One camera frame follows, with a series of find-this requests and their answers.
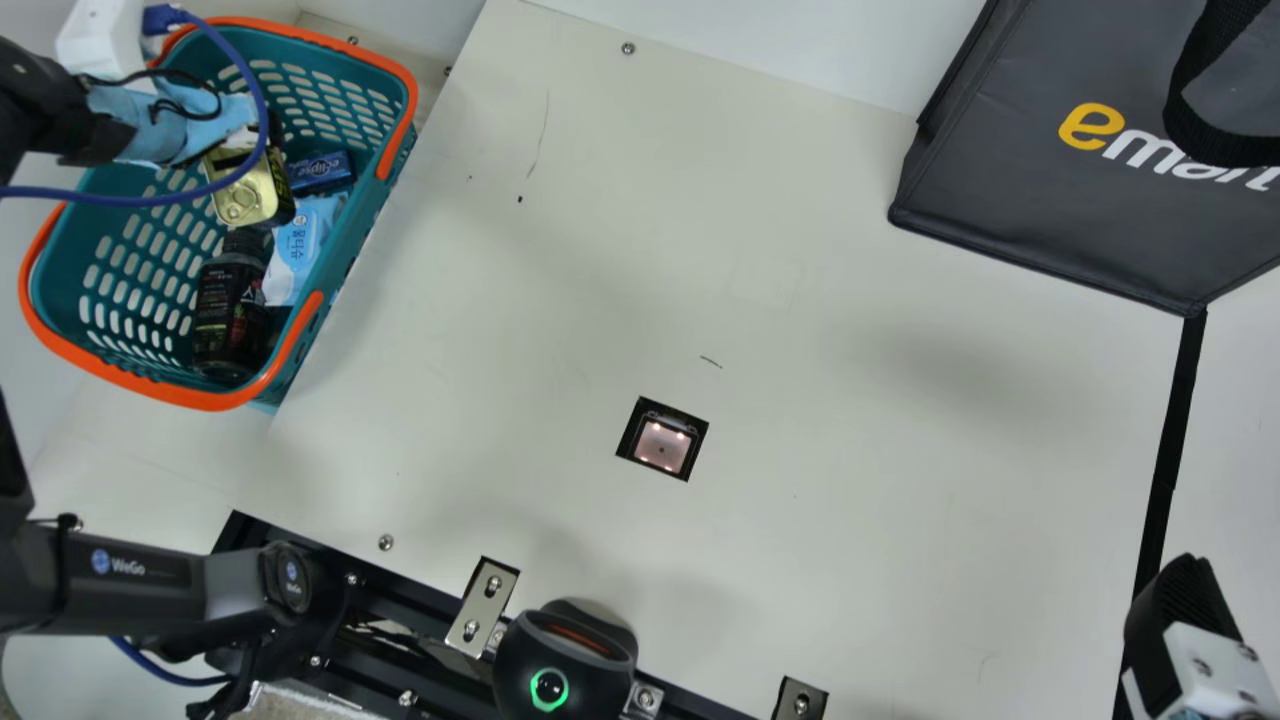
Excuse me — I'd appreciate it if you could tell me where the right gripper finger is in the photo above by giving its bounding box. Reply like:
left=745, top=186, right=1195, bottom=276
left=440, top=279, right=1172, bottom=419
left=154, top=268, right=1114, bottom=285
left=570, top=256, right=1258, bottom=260
left=1120, top=553, right=1280, bottom=720

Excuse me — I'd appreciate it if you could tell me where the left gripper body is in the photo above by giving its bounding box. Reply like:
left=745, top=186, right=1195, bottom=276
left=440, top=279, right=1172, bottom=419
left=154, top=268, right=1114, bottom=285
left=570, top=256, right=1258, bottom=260
left=85, top=85, right=261, bottom=167

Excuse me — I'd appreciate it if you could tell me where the gold rectangular tin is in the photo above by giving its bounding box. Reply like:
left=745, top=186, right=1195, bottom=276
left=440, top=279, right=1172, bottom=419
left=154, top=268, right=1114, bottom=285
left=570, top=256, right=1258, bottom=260
left=200, top=145, right=296, bottom=229

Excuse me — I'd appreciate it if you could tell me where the teal shopping basket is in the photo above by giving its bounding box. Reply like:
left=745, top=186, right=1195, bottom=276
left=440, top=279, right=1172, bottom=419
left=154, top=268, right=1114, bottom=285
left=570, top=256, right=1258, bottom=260
left=18, top=15, right=421, bottom=413

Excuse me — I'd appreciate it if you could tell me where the small square scanner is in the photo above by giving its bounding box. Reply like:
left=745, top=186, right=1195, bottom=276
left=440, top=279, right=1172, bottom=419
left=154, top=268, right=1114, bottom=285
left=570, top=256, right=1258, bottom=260
left=615, top=396, right=710, bottom=483

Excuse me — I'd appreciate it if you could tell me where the black strip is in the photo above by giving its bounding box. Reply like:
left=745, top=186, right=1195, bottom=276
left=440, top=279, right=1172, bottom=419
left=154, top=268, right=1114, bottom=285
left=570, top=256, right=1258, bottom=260
left=1110, top=308, right=1209, bottom=720

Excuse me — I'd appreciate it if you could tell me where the small blue box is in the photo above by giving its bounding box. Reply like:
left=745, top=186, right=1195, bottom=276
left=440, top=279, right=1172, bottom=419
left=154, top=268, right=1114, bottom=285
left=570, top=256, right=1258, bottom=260
left=285, top=150, right=356, bottom=196

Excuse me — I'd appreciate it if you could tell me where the white and blue wipes pack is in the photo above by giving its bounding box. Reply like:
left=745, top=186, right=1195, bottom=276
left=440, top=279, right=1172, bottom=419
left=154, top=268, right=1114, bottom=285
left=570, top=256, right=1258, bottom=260
left=262, top=195, right=346, bottom=306

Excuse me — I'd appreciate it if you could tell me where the dark coffee bottle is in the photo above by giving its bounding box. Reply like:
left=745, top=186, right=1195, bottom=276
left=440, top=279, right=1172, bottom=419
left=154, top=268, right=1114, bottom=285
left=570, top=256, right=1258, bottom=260
left=190, top=228, right=273, bottom=386

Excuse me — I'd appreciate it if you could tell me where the black device with green light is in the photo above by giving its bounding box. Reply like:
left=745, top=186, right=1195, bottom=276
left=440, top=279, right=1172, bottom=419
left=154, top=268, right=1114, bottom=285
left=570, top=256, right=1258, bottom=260
left=492, top=598, right=639, bottom=716

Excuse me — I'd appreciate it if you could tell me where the blue cable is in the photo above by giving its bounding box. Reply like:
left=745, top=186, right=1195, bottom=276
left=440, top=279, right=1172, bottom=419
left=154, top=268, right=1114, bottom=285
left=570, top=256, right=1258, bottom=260
left=108, top=636, right=233, bottom=689
left=0, top=5, right=271, bottom=209

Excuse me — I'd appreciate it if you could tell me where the dark grey bag with straps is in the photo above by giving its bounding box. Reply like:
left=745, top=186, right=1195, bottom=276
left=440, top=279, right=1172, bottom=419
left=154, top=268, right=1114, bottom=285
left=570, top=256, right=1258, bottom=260
left=888, top=0, right=1280, bottom=318

